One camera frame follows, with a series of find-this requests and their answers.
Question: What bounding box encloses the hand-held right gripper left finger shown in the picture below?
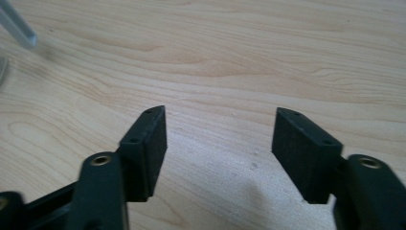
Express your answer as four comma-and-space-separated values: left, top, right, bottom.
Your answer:
66, 104, 169, 230

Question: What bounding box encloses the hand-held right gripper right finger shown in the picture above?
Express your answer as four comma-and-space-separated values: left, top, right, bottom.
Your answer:
271, 106, 406, 230

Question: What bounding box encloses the clear plastic tube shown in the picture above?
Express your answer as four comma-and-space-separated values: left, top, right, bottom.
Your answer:
0, 0, 39, 51

